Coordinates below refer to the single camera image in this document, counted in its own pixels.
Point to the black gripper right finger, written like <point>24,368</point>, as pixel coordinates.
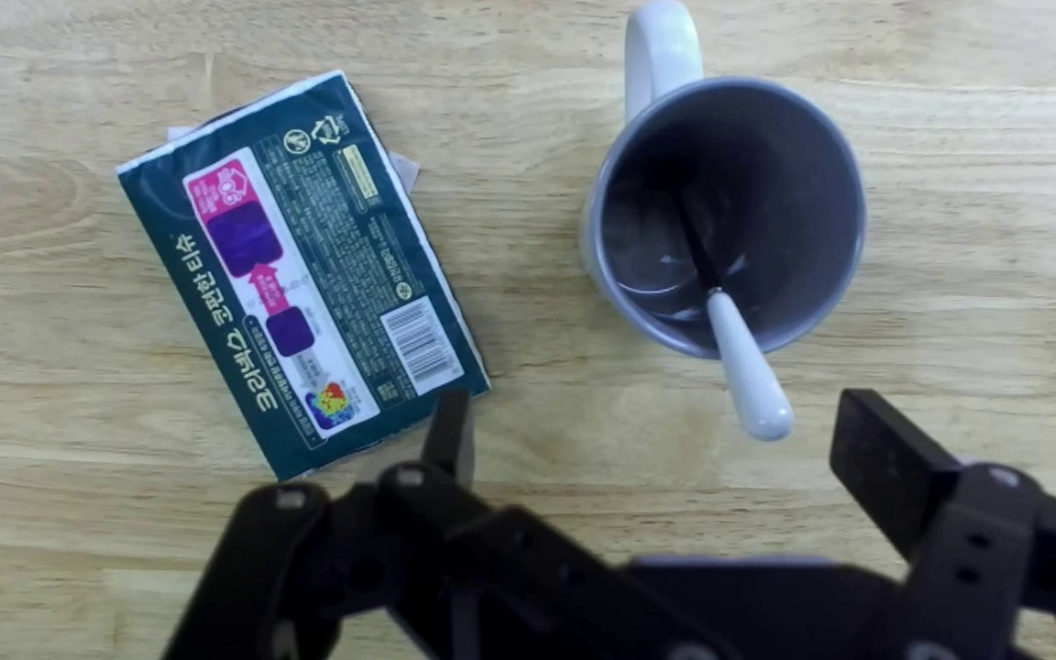
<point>970,537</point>

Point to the dark green snack packet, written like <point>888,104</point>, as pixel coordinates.
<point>309,269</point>

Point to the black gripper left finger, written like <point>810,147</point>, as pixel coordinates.
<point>430,553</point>

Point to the white mug purple interior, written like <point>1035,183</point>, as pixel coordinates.
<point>724,207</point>

